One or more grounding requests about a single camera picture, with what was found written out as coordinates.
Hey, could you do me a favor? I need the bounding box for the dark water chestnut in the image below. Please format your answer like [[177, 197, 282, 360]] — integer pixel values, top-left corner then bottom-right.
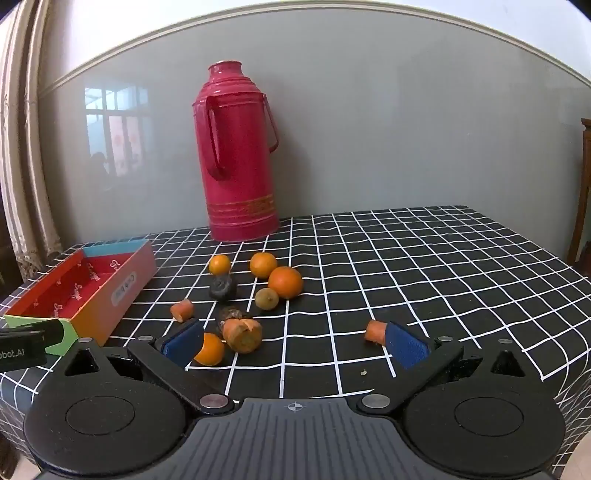
[[218, 307, 252, 324], [209, 274, 238, 301]]

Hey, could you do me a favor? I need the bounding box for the large orange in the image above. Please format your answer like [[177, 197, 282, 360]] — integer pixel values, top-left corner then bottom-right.
[[268, 266, 304, 300]]

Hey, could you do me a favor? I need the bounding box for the medium orange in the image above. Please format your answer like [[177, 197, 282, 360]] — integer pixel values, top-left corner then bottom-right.
[[250, 252, 279, 280], [194, 332, 225, 367]]

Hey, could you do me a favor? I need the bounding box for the beige curtain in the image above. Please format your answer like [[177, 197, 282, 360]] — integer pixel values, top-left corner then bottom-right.
[[0, 0, 63, 279]]

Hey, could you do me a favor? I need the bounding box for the thick carrot chunk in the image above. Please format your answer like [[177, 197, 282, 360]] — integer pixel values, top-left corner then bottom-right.
[[222, 318, 263, 354]]

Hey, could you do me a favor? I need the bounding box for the colourful cardboard box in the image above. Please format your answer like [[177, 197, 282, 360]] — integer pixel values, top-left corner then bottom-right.
[[4, 239, 157, 356]]

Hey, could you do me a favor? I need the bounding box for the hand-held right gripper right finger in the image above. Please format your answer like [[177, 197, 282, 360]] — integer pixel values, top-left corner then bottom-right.
[[355, 322, 532, 418]]

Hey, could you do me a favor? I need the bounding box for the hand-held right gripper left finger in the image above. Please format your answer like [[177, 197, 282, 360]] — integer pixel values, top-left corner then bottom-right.
[[60, 320, 236, 414]]

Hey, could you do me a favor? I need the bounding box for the red metal thermos flask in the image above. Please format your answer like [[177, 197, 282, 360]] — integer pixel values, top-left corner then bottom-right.
[[191, 61, 281, 243]]

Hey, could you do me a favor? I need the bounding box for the brown wooden furniture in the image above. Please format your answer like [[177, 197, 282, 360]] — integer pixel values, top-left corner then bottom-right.
[[567, 118, 591, 267]]

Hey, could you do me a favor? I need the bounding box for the black white checked tablecloth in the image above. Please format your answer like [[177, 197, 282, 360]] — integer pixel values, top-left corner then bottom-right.
[[0, 205, 591, 476]]

